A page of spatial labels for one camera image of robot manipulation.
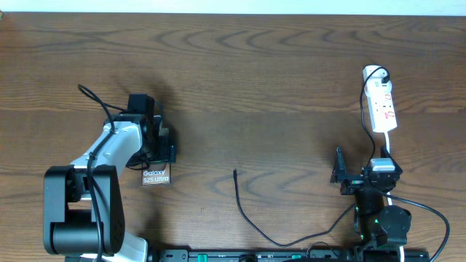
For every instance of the white power strip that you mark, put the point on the white power strip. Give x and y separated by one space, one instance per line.
380 102

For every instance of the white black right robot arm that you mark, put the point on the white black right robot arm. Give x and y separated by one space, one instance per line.
382 227

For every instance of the white USB charger adapter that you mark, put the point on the white USB charger adapter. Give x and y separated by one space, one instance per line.
383 74

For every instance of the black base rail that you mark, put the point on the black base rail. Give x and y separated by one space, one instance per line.
268 256

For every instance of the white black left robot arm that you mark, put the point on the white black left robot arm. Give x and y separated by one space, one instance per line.
83 216

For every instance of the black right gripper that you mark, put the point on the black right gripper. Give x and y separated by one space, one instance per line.
353 183

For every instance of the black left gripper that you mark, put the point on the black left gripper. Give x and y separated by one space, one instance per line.
167 152

